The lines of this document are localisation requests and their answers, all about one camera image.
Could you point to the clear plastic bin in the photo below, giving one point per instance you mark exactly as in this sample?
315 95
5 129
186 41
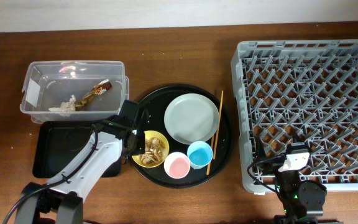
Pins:
48 84

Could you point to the yellow bowl with food scraps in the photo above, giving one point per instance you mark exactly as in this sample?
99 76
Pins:
156 150

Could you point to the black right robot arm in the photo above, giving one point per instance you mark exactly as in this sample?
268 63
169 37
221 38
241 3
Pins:
302 200

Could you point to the blue cup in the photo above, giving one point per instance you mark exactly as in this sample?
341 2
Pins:
197 153

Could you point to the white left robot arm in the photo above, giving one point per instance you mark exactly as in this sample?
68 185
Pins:
65 193

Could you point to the pale green plate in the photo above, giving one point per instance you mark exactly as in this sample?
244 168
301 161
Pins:
191 117

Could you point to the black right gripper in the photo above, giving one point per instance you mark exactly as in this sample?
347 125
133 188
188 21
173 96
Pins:
272 166

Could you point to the short wooden chopstick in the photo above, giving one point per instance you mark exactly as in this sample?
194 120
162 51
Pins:
211 155

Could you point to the round black serving tray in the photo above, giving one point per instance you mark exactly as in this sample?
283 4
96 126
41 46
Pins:
156 103

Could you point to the long wooden chopstick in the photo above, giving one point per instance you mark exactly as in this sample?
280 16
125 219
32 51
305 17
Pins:
219 121

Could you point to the brown gold coffee wrapper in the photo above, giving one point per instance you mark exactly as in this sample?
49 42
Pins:
99 89

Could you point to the pink cup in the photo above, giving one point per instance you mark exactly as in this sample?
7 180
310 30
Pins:
177 165

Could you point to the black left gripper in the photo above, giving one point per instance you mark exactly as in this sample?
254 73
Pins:
141 147

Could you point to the white tissue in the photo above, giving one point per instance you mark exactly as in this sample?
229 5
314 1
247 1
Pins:
65 108

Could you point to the black rectangular tray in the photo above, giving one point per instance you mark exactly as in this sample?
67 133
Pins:
58 143

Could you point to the grey dishwasher rack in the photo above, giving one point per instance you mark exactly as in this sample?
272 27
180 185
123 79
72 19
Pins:
303 87

